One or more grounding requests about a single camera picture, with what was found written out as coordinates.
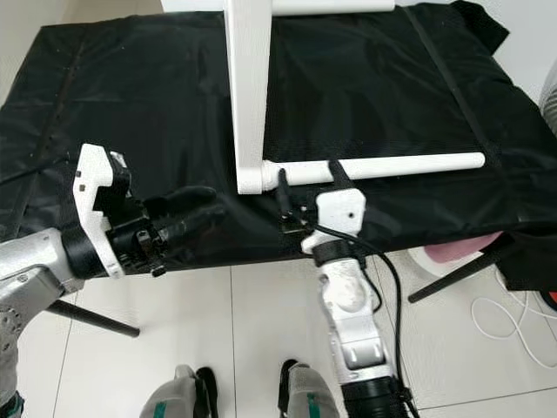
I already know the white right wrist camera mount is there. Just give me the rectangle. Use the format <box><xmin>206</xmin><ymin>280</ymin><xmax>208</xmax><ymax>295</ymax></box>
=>
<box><xmin>300</xmin><ymin>187</ymin><xmax>366</xmax><ymax>256</ymax></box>

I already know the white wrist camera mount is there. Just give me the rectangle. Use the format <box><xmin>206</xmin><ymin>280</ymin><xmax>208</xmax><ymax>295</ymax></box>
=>
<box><xmin>300</xmin><ymin>187</ymin><xmax>366</xmax><ymax>256</ymax></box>
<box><xmin>74</xmin><ymin>144</ymin><xmax>136</xmax><ymax>280</ymax></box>

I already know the black tablecloth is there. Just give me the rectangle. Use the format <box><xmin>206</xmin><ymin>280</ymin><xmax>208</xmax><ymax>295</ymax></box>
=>
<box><xmin>0</xmin><ymin>2</ymin><xmax>557</xmax><ymax>293</ymax></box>

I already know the pink cushion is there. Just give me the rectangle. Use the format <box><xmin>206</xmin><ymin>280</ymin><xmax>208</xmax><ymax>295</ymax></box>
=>
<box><xmin>422</xmin><ymin>242</ymin><xmax>497</xmax><ymax>266</ymax></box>

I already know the white floor cable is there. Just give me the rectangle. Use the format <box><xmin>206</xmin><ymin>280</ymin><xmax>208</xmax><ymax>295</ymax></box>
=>
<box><xmin>470</xmin><ymin>292</ymin><xmax>557</xmax><ymax>367</ymax></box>

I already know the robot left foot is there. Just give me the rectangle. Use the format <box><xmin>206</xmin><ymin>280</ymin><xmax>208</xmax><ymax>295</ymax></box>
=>
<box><xmin>139</xmin><ymin>366</ymin><xmax>220</xmax><ymax>418</ymax></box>

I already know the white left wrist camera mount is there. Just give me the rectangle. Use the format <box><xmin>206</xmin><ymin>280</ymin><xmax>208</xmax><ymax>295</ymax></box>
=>
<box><xmin>74</xmin><ymin>144</ymin><xmax>136</xmax><ymax>280</ymax></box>

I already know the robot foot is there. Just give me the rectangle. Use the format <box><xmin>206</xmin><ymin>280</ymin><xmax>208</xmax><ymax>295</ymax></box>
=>
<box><xmin>139</xmin><ymin>366</ymin><xmax>220</xmax><ymax>418</ymax></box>
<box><xmin>278</xmin><ymin>360</ymin><xmax>340</xmax><ymax>418</ymax></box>

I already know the white round fan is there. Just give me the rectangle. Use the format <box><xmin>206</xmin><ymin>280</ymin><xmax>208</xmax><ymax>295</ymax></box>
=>
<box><xmin>540</xmin><ymin>61</ymin><xmax>557</xmax><ymax>114</ymax></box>

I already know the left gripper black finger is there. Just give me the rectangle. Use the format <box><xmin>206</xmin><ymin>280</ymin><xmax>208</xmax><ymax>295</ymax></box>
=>
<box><xmin>161</xmin><ymin>205</ymin><xmax>227</xmax><ymax>245</ymax></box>
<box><xmin>144</xmin><ymin>185</ymin><xmax>217</xmax><ymax>214</ymax></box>

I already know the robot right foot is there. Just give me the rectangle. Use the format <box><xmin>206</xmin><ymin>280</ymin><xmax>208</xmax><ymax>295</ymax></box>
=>
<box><xmin>278</xmin><ymin>360</ymin><xmax>340</xmax><ymax>418</ymax></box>

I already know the white plastic children table top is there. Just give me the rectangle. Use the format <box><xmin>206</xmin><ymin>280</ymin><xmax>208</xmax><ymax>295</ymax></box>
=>
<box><xmin>224</xmin><ymin>0</ymin><xmax>275</xmax><ymax>195</ymax></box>

